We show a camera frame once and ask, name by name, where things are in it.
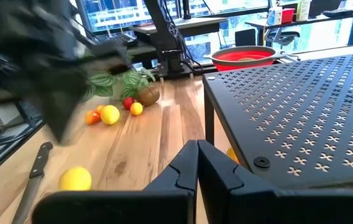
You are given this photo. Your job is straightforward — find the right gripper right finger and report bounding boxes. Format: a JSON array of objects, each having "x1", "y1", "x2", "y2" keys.
[{"x1": 198, "y1": 139, "x2": 353, "y2": 224}]

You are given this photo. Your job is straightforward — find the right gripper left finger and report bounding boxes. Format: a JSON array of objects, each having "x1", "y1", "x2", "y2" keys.
[{"x1": 32, "y1": 139, "x2": 199, "y2": 224}]

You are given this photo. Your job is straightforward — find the yellow lemon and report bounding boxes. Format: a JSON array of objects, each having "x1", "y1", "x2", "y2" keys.
[
  {"x1": 99, "y1": 105, "x2": 121, "y2": 126},
  {"x1": 58, "y1": 166, "x2": 93, "y2": 192}
]

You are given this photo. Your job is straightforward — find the brown kiwi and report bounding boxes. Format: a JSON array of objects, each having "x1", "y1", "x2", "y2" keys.
[{"x1": 135, "y1": 85, "x2": 161, "y2": 107}]

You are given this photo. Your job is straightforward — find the artificial green striped plant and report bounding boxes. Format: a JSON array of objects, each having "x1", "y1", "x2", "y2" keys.
[{"x1": 81, "y1": 67, "x2": 156, "y2": 102}]

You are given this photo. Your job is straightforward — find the red strawberry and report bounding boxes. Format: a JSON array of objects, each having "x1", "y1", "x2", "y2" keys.
[{"x1": 122, "y1": 96, "x2": 135, "y2": 111}]

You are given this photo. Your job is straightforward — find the small orange peach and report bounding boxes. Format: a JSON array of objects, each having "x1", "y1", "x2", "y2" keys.
[{"x1": 129, "y1": 101, "x2": 144, "y2": 116}]

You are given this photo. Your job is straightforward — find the black perforated metal shelf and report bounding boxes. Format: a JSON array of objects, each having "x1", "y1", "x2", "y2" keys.
[{"x1": 201, "y1": 51, "x2": 353, "y2": 190}]

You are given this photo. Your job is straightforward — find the grey desk top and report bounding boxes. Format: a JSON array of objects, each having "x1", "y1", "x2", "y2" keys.
[{"x1": 129, "y1": 17, "x2": 229, "y2": 40}]

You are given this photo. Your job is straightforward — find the red collapsible bowl grey rim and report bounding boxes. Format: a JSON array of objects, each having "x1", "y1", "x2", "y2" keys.
[{"x1": 203, "y1": 45, "x2": 288, "y2": 72}]

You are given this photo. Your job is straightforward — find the black box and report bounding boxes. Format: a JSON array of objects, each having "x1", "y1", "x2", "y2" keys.
[{"x1": 234, "y1": 28, "x2": 257, "y2": 47}]

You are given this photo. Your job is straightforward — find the grey office chair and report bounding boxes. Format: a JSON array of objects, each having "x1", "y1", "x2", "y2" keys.
[{"x1": 264, "y1": 29, "x2": 301, "y2": 47}]

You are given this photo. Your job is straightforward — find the red box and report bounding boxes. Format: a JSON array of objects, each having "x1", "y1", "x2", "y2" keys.
[{"x1": 281, "y1": 7, "x2": 296, "y2": 24}]

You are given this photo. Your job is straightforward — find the black background desk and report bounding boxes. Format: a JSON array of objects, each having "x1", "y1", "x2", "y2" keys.
[{"x1": 244, "y1": 8, "x2": 353, "y2": 53}]

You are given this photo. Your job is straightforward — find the black handled kitchen knife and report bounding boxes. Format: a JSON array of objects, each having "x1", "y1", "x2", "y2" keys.
[{"x1": 11, "y1": 141, "x2": 54, "y2": 224}]

